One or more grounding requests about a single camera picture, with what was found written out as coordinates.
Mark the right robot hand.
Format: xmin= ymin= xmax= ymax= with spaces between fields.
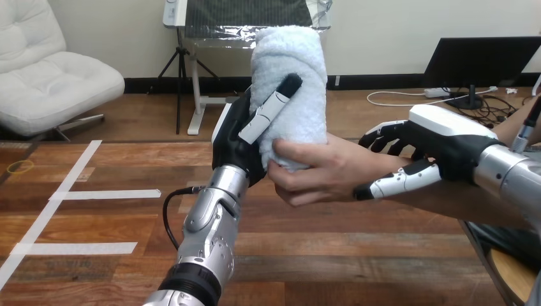
xmin=353 ymin=105 xmax=507 ymax=202

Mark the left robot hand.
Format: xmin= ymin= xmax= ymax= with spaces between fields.
xmin=211 ymin=72 xmax=304 ymax=188

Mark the person's hand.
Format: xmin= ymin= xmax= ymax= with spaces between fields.
xmin=267 ymin=134 xmax=413 ymax=208

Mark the white towel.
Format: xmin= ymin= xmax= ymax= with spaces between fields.
xmin=250 ymin=25 xmax=329 ymax=172

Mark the person's forearm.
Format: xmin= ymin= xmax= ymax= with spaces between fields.
xmin=380 ymin=154 xmax=534 ymax=231

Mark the white power strip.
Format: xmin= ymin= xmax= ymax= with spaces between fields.
xmin=424 ymin=87 xmax=452 ymax=99

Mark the dark screen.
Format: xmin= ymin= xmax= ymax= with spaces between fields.
xmin=422 ymin=36 xmax=541 ymax=111

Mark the black tripod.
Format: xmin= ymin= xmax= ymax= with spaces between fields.
xmin=147 ymin=27 xmax=221 ymax=136

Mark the foil sheet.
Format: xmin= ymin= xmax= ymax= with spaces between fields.
xmin=184 ymin=0 xmax=333 ymax=48

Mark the round wooden stool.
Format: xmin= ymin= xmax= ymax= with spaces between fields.
xmin=485 ymin=248 xmax=538 ymax=306

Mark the white cushioned chair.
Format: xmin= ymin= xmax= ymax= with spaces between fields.
xmin=0 ymin=0 xmax=126 ymax=143

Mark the tangle of cables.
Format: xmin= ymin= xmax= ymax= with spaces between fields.
xmin=366 ymin=85 xmax=534 ymax=128

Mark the black cable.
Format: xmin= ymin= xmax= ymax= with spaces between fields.
xmin=511 ymin=94 xmax=541 ymax=154
xmin=162 ymin=186 xmax=207 ymax=251

